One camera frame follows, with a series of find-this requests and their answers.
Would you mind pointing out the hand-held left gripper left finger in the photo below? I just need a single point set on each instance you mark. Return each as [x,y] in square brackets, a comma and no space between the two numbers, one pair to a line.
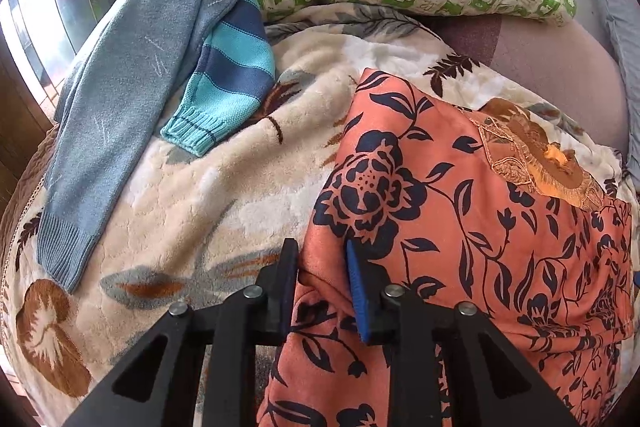
[288,292]

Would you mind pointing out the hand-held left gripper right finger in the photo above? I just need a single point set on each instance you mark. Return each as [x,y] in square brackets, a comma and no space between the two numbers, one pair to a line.
[358,297]

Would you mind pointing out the orange floral garment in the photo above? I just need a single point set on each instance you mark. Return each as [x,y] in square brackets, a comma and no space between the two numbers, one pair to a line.
[450,217]

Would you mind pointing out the cream leaf print blanket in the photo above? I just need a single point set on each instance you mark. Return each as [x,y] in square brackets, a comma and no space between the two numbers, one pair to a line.
[210,207]

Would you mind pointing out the blue striped knit sweater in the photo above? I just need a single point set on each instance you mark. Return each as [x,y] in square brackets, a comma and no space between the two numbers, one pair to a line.
[230,72]

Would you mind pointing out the grey-blue knit sweater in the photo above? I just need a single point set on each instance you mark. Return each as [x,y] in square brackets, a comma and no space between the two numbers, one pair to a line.
[130,72]

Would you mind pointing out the mauve bed sheet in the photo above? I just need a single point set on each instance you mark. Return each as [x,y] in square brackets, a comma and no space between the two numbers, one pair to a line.
[550,62]

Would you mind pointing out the grey-blue pillow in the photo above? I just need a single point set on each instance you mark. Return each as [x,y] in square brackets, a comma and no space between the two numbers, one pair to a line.
[622,27]

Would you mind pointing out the brown wooden window frame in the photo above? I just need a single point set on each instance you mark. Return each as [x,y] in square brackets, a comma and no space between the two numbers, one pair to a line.
[20,117]

